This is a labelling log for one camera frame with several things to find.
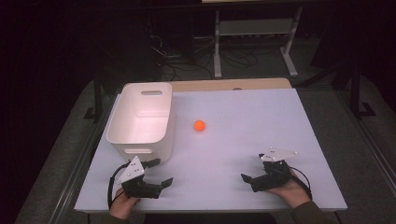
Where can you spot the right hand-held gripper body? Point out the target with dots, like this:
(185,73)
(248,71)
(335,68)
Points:
(274,174)

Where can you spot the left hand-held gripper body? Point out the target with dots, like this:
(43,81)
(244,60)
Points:
(137,186)

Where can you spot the white plastic storage bin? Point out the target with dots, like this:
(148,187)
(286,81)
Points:
(146,124)

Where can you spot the orange ball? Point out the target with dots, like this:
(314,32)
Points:
(199,125)

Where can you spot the person's left hand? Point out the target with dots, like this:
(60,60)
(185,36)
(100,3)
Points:
(123,205)

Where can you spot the person's right hand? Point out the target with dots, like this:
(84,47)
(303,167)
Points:
(291,191)

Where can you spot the white board sheet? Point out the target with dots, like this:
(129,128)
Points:
(236,140)

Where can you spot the black metal stand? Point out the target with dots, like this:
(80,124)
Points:
(97,99)
(356,93)

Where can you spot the white metal desk frame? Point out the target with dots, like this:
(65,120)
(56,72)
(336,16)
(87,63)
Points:
(255,28)

